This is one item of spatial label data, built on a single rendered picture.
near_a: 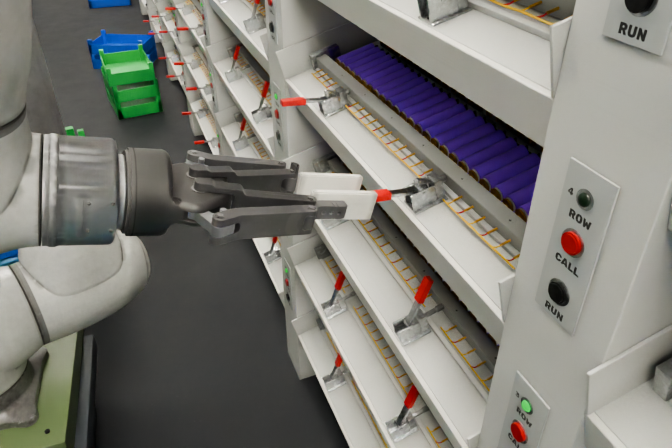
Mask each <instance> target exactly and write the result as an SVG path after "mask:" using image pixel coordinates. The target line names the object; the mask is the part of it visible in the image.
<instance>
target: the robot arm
mask: <svg viewBox="0 0 672 448"><path fill-rule="evenodd" d="M286 165H287V164H286V163H285V162H284V161H279V160H268V159H258V158H247V157H236V156H225V155H214V154H209V153H205V152H200V151H196V150H189V151H188V152H187V159H186V162H185V163H177V164H172V162H171V159H170V156H169V154H168V153H167V152H166V151H165V150H163V149H148V148H129V147H127V149H126V150H123V152H122V154H118V150H117V145H116V142H115V141H114V140H113V139H111V138H101V137H84V136H67V135H66V132H65V128H64V125H63V122H62V118H61V115H60V112H59V108H58V105H57V102H56V98H55V95H54V89H53V86H52V82H51V79H50V75H49V72H48V69H47V65H46V62H45V59H44V55H43V52H42V48H41V45H40V42H39V38H38V35H37V32H36V28H35V25H34V21H33V18H32V0H0V254H2V253H5V252H9V251H12V250H16V249H18V259H19V262H16V263H14V264H11V265H9V266H0V431H1V430H5V429H10V428H26V427H30V426H32V425H33V424H35V423H36V422H37V420H38V418H39V413H38V410H37V402H38V396H39V391H40V385H41V379H42V374H43V368H44V365H45V363H46V361H47V359H48V358H49V352H48V350H47V348H45V347H42V346H43V345H46V344H48V343H50V342H53V341H55V340H58V339H61V338H63V337H66V336H69V335H71V334H73V333H76V332H78V331H80V330H82V329H85V328H87V327H89V326H91V325H93V324H95V323H97V322H99V321H101V320H103V319H104V318H106V317H108V316H110V315H112V314H113V313H115V312H117V311H118V310H120V309H121V308H122V307H124V306H125V305H126V304H128V303H129V302H130V301H131V300H132V299H133V298H135V297H136V296H137V295H138V294H139V293H140V291H141V290H142V289H143V288H144V287H145V285H146V283H147V280H148V278H149V276H150V269H151V268H150V261H149V257H148V253H147V251H146V248H145V246H144V245H143V243H142V241H141V240H140V239H139V238H138V237H137V236H161V235H164V234H165V233H166V232H167V230H168V228H169V227H170V226H171V225H172V224H174V223H178V224H183V225H188V226H193V227H197V226H202V227H203V228H205V229H206V230H207V231H208V232H209V233H210V234H209V243H211V244H212V245H222V244H225V243H228V242H231V241H234V240H239V239H253V238H266V237H280V236H293V235H307V234H311V233H312V229H313V225H314V221H315V220H316V219H371V215H372V212H373V209H374V205H375V202H376V199H377V196H378V194H377V193H376V192H375V191H359V190H360V187H361V183H362V180H363V177H362V176H361V175H360V174H337V173H312V172H300V173H299V174H298V172H299V167H300V165H299V164H298V163H295V162H291V165H290V169H287V168H286ZM294 191H295V192H294ZM293 193H294V194H293ZM231 201H232V204H231ZM230 207H231V209H230Z"/></svg>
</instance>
